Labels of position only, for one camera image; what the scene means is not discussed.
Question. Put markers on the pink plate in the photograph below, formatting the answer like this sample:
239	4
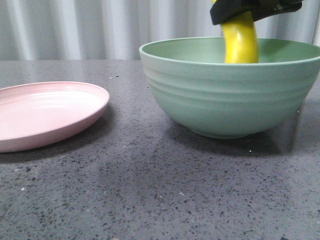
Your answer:
39	114

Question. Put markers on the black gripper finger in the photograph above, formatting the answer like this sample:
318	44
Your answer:
257	8

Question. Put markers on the green ribbed bowl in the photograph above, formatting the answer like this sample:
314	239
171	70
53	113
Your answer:
193	85

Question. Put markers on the grey pleated curtain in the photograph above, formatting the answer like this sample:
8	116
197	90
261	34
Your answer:
97	29

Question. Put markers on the yellow banana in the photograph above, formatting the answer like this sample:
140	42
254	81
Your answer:
238	27

